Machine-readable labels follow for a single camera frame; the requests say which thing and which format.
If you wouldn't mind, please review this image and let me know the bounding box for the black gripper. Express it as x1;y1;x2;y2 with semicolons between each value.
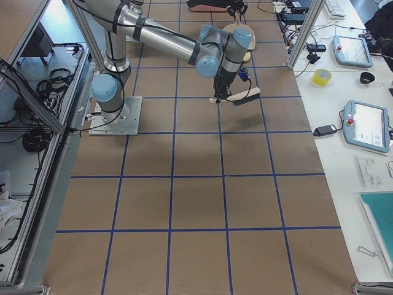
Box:
227;0;247;14
213;66;238;104

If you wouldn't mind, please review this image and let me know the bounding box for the beige hand brush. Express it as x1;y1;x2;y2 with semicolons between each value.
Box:
209;87;260;106

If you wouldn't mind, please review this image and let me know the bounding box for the beige plastic dustpan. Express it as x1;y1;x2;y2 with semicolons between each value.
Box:
223;10;256;51

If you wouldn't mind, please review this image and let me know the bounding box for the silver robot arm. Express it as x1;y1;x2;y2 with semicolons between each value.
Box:
73;1;260;106

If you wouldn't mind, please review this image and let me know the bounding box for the pink bin with black bag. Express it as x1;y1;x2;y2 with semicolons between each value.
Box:
186;0;232;12

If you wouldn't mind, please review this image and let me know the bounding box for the black webcam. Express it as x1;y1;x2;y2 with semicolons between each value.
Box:
306;44;326;64

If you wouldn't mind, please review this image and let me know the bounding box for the white keyboard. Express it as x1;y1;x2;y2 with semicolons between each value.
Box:
324;0;346;20

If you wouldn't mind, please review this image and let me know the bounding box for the yellow tape roll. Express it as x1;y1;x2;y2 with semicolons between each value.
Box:
311;68;332;87

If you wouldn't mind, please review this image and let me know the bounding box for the black power adapter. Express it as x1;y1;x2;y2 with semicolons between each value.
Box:
313;124;342;137

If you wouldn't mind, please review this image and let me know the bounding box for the upper teach pendant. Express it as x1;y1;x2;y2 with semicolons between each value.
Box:
332;35;373;68

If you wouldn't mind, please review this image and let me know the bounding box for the teach pendant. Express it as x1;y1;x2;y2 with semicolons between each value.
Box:
343;100;391;153
332;35;373;68

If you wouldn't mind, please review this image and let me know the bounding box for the small black bowl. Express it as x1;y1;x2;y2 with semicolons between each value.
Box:
359;72;375;85

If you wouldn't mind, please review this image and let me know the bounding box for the lower teach pendant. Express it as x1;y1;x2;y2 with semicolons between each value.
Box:
343;100;391;153

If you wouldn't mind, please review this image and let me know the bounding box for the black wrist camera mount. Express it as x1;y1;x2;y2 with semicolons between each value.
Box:
237;66;249;82

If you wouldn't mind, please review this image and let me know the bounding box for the aluminium frame post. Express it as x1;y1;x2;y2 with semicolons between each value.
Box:
287;0;325;70

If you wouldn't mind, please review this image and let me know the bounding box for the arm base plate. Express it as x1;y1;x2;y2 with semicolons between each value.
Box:
88;96;142;136

